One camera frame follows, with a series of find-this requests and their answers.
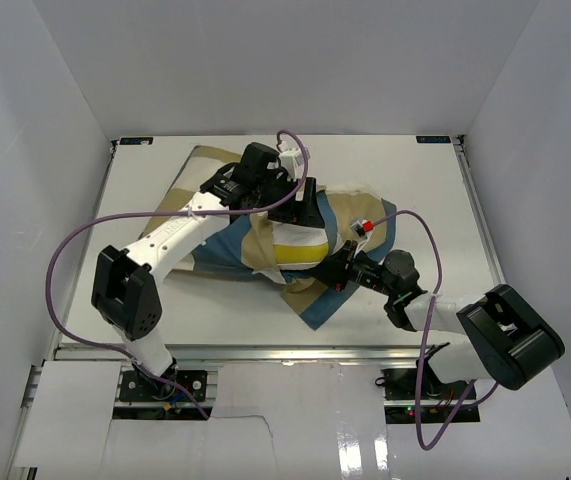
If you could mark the blue corner label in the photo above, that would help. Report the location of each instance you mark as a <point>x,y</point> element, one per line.
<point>433,139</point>
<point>135,141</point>

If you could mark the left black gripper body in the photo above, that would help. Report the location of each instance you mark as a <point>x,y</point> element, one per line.
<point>274,191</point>

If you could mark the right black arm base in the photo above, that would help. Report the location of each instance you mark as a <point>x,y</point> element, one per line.
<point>437,401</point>

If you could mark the blue beige checkered pillowcase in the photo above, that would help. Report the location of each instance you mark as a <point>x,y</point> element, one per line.
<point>245,247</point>

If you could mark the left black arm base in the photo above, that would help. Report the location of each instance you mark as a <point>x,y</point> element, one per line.
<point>139,397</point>

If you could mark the aluminium frame rail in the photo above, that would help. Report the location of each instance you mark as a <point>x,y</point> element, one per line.
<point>359,355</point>

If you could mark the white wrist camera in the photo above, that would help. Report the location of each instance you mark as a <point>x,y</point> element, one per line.
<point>294,161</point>
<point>362,229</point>

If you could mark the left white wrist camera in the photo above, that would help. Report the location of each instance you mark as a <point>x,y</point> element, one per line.
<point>294,161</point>

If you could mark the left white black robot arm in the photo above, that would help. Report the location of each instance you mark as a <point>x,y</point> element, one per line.
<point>126,281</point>

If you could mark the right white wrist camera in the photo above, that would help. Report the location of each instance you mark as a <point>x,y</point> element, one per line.
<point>362,229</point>

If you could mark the white pillow with yellow edge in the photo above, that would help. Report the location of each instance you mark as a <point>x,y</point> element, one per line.
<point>300,248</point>

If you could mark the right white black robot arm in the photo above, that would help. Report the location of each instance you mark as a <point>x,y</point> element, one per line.
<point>505,339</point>

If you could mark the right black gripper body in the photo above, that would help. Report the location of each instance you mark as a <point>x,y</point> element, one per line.
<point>365,271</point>

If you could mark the left blue corner label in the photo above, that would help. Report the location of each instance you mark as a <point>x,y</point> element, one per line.
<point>135,141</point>

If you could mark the right blue corner label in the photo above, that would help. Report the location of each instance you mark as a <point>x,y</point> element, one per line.
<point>433,139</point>

